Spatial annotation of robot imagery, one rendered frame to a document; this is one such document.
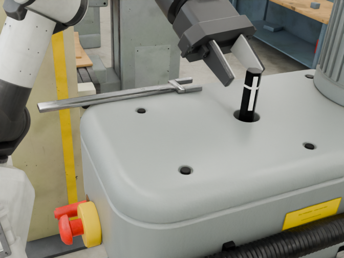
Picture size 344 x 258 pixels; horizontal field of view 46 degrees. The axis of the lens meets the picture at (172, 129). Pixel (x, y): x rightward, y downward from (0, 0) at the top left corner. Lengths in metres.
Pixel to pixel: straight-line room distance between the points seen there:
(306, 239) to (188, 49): 0.28
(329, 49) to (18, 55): 0.56
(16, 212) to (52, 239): 2.12
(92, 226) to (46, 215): 2.33
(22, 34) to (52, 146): 1.76
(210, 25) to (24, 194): 0.52
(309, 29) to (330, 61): 6.09
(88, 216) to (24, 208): 0.36
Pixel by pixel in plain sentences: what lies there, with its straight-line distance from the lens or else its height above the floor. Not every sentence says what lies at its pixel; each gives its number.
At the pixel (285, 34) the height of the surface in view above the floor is 0.23.
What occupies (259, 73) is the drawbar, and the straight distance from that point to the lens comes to 0.54.
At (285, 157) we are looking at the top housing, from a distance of 0.50.
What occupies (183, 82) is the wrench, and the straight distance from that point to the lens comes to 0.64.
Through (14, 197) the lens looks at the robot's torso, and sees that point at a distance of 0.87.
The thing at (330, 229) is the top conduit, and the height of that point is 1.80.
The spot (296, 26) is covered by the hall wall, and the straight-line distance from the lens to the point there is 6.98.
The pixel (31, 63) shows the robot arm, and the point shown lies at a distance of 0.85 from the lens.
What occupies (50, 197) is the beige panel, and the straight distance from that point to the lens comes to 2.78.
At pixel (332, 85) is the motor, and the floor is 1.92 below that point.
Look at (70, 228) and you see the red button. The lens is 0.55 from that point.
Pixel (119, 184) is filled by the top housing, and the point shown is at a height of 1.88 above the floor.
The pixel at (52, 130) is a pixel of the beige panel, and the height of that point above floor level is 0.87.
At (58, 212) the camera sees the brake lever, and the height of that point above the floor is 1.71.
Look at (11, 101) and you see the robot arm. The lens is 0.85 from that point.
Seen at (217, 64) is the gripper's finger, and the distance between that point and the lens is 0.54.
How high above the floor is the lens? 2.16
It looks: 31 degrees down
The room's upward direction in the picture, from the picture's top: 4 degrees clockwise
